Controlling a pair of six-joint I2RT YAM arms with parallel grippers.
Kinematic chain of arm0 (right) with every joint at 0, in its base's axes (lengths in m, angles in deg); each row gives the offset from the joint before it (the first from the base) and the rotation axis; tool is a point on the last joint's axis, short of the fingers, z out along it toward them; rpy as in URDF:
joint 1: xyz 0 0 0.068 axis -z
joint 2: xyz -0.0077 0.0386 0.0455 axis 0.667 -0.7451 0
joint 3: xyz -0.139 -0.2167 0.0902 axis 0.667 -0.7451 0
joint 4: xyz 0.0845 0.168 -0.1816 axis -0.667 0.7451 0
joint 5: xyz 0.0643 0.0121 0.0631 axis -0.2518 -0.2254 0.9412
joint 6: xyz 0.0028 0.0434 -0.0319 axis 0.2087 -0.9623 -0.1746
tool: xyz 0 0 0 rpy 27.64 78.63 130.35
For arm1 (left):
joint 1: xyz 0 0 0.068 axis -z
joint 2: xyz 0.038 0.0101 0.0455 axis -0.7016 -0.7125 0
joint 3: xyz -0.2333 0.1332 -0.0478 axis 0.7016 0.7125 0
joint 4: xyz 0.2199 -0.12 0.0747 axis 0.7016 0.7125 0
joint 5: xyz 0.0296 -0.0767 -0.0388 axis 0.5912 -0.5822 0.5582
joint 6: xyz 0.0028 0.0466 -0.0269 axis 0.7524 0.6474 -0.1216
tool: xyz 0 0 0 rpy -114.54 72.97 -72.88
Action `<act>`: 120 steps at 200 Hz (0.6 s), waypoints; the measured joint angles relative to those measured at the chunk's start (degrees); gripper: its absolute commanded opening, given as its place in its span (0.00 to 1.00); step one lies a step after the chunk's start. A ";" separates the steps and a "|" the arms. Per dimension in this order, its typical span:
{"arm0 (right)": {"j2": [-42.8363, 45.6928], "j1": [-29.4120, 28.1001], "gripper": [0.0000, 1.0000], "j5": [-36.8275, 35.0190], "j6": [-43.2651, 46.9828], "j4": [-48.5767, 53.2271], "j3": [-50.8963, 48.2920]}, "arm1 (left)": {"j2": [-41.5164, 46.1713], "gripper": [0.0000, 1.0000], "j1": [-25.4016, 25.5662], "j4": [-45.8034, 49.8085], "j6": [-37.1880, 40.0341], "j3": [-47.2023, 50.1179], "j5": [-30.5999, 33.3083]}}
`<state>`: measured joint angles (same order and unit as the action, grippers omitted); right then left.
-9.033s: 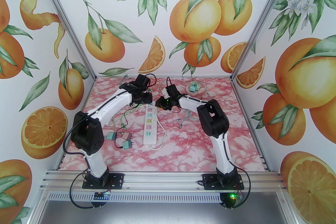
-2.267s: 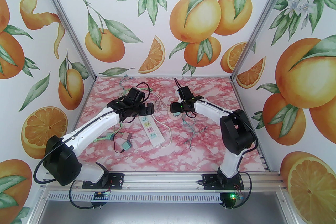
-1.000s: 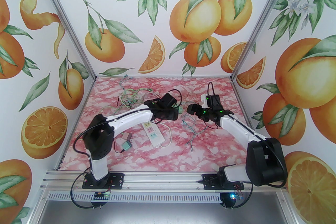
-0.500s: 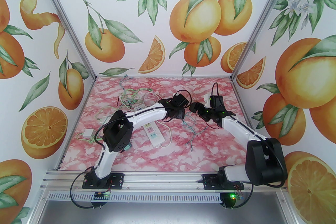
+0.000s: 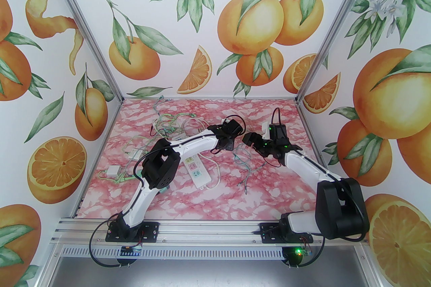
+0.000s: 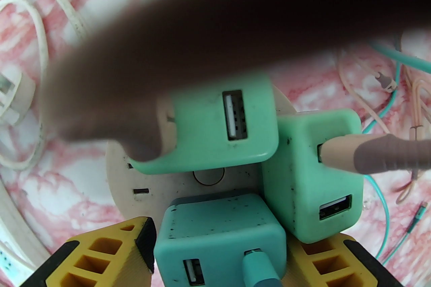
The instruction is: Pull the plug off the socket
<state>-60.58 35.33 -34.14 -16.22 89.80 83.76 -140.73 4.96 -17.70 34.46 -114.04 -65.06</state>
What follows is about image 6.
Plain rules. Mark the mint green USB charger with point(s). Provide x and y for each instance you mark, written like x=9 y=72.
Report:
x=303 y=178
x=202 y=144

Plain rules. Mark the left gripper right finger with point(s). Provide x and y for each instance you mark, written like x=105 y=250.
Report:
x=336 y=265

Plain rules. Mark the teal blue USB charger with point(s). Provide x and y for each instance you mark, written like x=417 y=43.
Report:
x=219 y=225

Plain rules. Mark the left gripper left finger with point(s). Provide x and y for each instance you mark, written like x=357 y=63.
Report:
x=101 y=255

